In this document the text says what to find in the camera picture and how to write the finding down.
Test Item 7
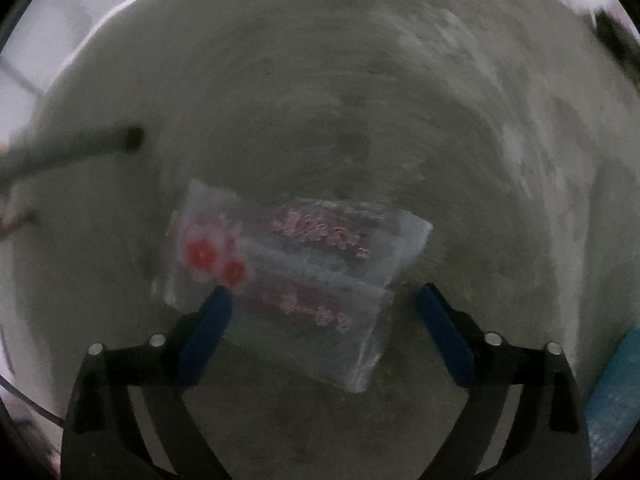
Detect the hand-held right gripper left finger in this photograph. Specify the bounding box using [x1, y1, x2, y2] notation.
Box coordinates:
[60, 285, 233, 480]

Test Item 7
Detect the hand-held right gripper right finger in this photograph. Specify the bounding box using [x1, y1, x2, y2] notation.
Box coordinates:
[416, 283, 593, 480]

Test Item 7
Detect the clear plastic bag red print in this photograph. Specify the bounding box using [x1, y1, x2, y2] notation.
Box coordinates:
[162, 179, 435, 395]

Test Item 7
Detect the blue plastic wastebasket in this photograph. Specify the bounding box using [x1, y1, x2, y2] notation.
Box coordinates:
[584, 327, 640, 476]

